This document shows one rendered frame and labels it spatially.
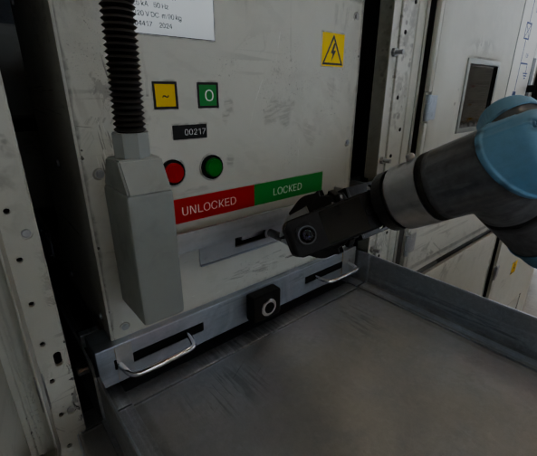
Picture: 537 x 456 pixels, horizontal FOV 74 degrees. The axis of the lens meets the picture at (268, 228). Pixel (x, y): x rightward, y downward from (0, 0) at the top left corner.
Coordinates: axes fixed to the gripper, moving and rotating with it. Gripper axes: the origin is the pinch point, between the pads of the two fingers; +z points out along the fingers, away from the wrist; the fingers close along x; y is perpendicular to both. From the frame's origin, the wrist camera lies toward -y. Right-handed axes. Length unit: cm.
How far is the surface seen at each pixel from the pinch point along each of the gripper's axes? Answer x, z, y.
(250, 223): 3.6, -0.1, -5.1
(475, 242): -21, 10, 82
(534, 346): -28.6, -18.6, 25.8
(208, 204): 8.0, 2.0, -9.6
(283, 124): 17.1, -3.2, 5.1
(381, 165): 7.4, -2.5, 28.0
